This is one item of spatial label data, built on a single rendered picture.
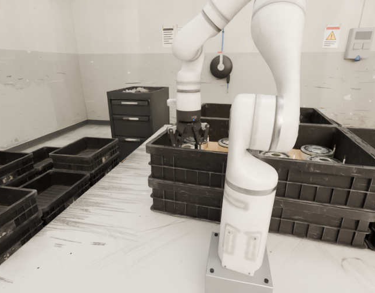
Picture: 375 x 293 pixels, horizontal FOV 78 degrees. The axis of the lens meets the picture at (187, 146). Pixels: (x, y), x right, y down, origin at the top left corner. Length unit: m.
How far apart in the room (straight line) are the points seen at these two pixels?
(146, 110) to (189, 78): 1.62
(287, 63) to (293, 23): 0.07
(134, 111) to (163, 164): 1.66
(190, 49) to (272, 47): 0.26
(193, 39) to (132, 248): 0.56
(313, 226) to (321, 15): 3.81
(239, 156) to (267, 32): 0.21
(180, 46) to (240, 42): 3.48
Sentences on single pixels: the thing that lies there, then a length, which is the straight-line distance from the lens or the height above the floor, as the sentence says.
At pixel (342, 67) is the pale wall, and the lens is 4.39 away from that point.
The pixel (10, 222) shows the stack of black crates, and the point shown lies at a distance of 1.24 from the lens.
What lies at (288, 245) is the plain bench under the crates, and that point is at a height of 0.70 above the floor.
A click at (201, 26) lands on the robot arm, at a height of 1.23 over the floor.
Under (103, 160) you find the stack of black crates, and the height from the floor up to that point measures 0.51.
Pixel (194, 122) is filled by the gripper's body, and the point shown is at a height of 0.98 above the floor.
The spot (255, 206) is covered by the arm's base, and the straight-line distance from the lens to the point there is 0.42.
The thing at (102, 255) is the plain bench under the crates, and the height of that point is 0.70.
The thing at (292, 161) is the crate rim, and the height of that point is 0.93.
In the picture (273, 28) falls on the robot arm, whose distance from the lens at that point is 0.45.
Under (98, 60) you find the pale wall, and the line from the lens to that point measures 4.78.
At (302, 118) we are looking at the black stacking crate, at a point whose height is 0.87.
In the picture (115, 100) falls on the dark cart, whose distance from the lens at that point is 2.35.
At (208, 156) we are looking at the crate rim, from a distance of 0.61.
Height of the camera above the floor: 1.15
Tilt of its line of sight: 20 degrees down
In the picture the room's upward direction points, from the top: straight up
